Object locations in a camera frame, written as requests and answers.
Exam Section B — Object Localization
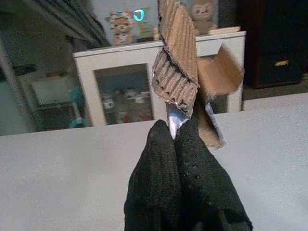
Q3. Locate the black cloth left gripper left finger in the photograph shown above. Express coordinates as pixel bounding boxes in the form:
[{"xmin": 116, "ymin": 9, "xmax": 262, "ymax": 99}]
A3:
[{"xmin": 124, "ymin": 120, "xmax": 184, "ymax": 231}]

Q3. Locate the black cloth left gripper right finger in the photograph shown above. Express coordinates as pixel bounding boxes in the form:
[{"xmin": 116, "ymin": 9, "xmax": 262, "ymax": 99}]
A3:
[{"xmin": 174, "ymin": 117, "xmax": 253, "ymax": 231}]

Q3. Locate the brown corrugated cardboard piece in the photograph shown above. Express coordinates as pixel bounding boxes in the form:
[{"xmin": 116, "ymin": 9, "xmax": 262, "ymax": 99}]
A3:
[{"xmin": 151, "ymin": 0, "xmax": 245, "ymax": 149}]

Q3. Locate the teal plastic object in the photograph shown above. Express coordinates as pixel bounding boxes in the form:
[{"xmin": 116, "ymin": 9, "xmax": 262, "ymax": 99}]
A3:
[{"xmin": 69, "ymin": 86, "xmax": 86, "ymax": 128}]

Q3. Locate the white glass door cabinet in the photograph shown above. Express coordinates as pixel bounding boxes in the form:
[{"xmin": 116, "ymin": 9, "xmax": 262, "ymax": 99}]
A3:
[{"xmin": 73, "ymin": 30, "xmax": 247, "ymax": 126}]

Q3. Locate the white box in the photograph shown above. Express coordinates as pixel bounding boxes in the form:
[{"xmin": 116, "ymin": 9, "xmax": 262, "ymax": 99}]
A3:
[{"xmin": 30, "ymin": 78, "xmax": 73, "ymax": 106}]

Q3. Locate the card with blue logo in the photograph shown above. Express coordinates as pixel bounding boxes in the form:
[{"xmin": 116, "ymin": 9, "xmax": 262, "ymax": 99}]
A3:
[{"xmin": 133, "ymin": 7, "xmax": 154, "ymax": 43}]

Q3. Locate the brown teddy bear with hat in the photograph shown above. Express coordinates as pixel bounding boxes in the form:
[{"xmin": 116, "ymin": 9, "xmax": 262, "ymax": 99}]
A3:
[{"xmin": 105, "ymin": 9, "xmax": 135, "ymax": 46}]

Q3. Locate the light wooden board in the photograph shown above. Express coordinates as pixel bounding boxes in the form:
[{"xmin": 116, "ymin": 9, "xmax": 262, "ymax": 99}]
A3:
[{"xmin": 208, "ymin": 26, "xmax": 241, "ymax": 36}]

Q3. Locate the dark wooden cabinet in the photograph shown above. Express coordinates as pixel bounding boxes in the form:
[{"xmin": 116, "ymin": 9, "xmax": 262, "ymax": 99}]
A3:
[{"xmin": 237, "ymin": 0, "xmax": 308, "ymax": 90}]

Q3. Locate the beige plush toy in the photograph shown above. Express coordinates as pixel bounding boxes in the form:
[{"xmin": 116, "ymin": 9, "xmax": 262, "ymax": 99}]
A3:
[{"xmin": 189, "ymin": 0, "xmax": 218, "ymax": 36}]

